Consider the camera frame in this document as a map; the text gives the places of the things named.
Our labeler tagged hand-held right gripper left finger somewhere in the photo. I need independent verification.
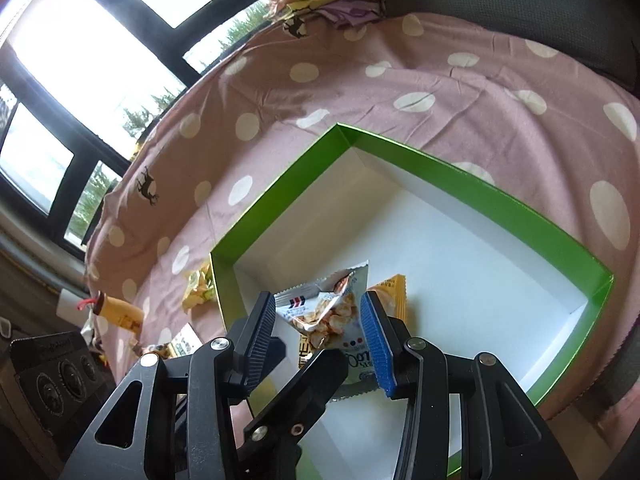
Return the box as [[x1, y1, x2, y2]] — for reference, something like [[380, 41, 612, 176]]
[[60, 291, 287, 480]]

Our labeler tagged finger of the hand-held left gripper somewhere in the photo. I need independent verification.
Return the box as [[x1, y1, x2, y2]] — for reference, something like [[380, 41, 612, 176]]
[[240, 347, 349, 480]]

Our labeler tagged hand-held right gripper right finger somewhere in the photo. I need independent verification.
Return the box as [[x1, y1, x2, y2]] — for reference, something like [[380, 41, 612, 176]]
[[360, 290, 567, 480]]

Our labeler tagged white snack packet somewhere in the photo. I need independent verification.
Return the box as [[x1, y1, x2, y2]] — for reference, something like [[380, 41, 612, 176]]
[[274, 260, 387, 402]]

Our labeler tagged green cardboard box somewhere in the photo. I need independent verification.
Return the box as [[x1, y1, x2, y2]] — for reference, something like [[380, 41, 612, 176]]
[[210, 122, 615, 478]]

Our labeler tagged orange snack packet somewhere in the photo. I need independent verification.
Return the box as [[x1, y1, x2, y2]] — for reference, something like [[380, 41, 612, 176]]
[[367, 274, 409, 324]]

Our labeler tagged white black label packet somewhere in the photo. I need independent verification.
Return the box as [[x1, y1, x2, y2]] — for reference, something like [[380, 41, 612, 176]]
[[167, 324, 204, 359]]

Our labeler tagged crumpled yellow snack packet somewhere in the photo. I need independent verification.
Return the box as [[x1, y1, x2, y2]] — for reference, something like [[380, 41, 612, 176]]
[[181, 257, 219, 314]]

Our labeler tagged black framed window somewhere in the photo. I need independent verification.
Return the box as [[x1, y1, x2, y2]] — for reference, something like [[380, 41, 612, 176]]
[[0, 0, 281, 261]]

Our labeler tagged pink polka dot blanket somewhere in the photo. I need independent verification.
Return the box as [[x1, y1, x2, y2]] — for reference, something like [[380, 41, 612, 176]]
[[82, 12, 640, 426]]

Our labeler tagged yellow bottle with red strap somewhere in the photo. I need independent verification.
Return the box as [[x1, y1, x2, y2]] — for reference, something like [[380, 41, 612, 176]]
[[91, 294, 146, 334]]

